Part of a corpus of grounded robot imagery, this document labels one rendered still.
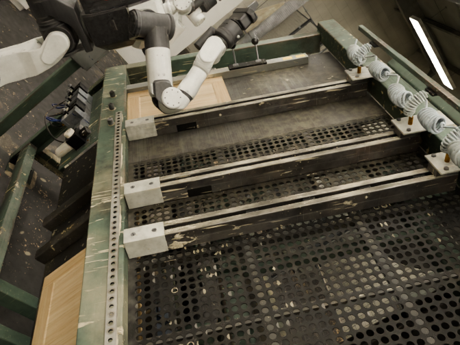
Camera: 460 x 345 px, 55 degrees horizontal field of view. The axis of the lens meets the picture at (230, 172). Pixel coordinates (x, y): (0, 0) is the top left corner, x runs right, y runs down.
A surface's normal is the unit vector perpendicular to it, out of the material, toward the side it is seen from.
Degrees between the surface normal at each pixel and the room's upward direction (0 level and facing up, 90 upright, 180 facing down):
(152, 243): 90
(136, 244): 90
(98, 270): 60
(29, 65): 111
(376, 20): 90
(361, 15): 90
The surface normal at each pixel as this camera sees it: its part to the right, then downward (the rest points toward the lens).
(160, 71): 0.27, -0.04
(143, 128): 0.18, 0.59
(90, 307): -0.11, -0.79
